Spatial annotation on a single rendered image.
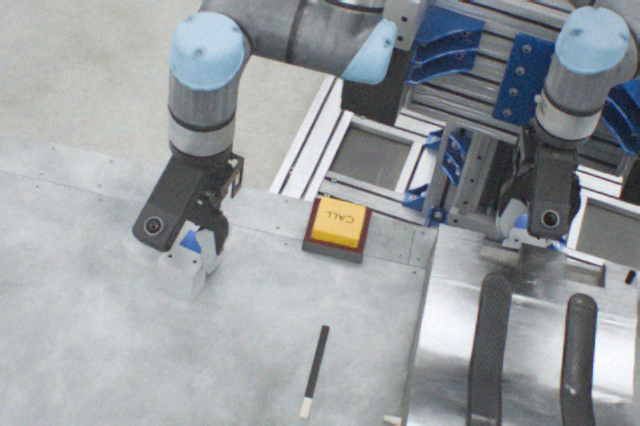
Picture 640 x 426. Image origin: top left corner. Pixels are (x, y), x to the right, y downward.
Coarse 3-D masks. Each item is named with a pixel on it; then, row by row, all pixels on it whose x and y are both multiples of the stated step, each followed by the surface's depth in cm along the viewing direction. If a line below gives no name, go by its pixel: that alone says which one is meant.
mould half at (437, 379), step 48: (480, 240) 153; (432, 288) 147; (480, 288) 148; (528, 288) 149; (576, 288) 150; (624, 288) 151; (432, 336) 143; (528, 336) 145; (624, 336) 146; (432, 384) 136; (528, 384) 140; (624, 384) 142
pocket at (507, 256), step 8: (488, 248) 155; (496, 248) 155; (504, 248) 155; (512, 248) 155; (520, 248) 154; (480, 256) 155; (488, 256) 155; (496, 256) 155; (504, 256) 155; (512, 256) 155; (520, 256) 154; (504, 264) 155; (512, 264) 155; (520, 264) 152
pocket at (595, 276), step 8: (568, 264) 154; (576, 264) 154; (568, 272) 155; (576, 272) 155; (584, 272) 155; (592, 272) 154; (600, 272) 154; (576, 280) 154; (584, 280) 154; (592, 280) 154; (600, 280) 154
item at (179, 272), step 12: (192, 240) 154; (168, 252) 150; (180, 252) 151; (192, 252) 151; (168, 264) 149; (180, 264) 149; (192, 264) 150; (168, 276) 151; (180, 276) 150; (192, 276) 149; (204, 276) 153; (168, 288) 152; (180, 288) 151; (192, 288) 150; (192, 300) 152
